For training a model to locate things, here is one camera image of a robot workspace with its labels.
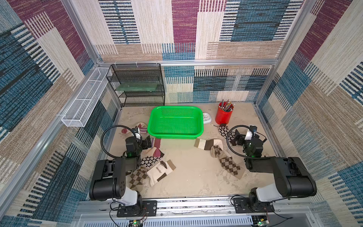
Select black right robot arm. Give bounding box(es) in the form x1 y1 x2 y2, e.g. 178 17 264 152
226 125 317 213

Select brown argyle sock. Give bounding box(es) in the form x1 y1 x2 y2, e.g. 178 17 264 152
210 146 244 179
129 166 148 192

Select pink purple striped sock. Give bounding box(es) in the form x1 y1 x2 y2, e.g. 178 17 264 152
121 122 147 134
141 138 164 159

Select green plastic basket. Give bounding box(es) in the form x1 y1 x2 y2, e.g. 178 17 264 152
147 106 204 140

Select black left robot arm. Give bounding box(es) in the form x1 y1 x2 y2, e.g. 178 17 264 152
89 125 157 220

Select red pencil cup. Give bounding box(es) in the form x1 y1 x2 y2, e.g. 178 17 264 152
215 99 234 125

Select white wire wall basket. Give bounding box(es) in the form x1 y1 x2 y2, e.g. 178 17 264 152
61 68 109 127

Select green glass plate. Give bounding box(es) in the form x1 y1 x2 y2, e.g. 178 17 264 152
116 82 159 92

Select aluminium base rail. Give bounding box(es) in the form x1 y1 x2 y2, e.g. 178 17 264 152
71 196 323 227

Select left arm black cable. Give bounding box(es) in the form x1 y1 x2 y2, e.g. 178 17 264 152
100 124 140 159

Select black wire mesh shelf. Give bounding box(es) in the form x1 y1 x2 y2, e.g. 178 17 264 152
106 63 165 107

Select dark floral pattern sock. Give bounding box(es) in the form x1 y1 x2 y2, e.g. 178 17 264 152
218 124 235 141

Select cream brown striped sock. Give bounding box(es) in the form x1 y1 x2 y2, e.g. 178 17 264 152
194 139 223 150
147 160 176 187

